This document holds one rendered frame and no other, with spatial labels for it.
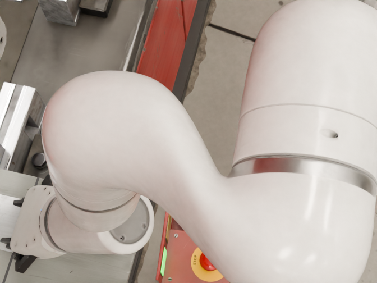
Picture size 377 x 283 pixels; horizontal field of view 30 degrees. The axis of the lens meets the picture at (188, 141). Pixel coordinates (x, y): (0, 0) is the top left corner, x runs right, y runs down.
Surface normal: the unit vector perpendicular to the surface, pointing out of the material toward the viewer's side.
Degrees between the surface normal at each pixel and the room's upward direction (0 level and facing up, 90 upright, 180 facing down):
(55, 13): 90
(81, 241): 70
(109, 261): 0
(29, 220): 49
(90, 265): 0
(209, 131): 0
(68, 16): 90
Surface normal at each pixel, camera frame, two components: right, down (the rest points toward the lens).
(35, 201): -0.76, -0.38
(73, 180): -0.42, 0.83
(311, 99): -0.19, -0.35
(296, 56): -0.40, -0.39
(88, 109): -0.42, -0.18
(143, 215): 0.67, -0.11
